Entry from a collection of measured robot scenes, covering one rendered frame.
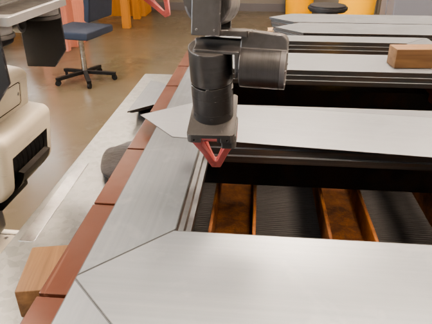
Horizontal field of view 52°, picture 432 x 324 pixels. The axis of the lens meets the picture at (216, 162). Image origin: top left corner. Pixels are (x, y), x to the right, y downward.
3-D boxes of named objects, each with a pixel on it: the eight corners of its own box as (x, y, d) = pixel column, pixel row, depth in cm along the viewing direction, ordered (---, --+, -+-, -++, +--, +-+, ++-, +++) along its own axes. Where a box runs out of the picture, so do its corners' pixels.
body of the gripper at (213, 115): (238, 104, 68) (237, 60, 63) (234, 146, 61) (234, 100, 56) (195, 103, 69) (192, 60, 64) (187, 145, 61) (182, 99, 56)
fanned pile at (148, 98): (191, 83, 161) (190, 72, 159) (171, 126, 126) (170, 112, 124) (157, 82, 162) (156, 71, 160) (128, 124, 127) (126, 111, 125)
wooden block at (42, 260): (37, 270, 73) (31, 246, 70) (75, 268, 73) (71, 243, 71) (20, 318, 64) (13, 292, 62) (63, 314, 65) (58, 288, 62)
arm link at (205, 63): (193, 27, 59) (182, 47, 55) (245, 30, 57) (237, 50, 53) (197, 74, 63) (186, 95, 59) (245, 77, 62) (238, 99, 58)
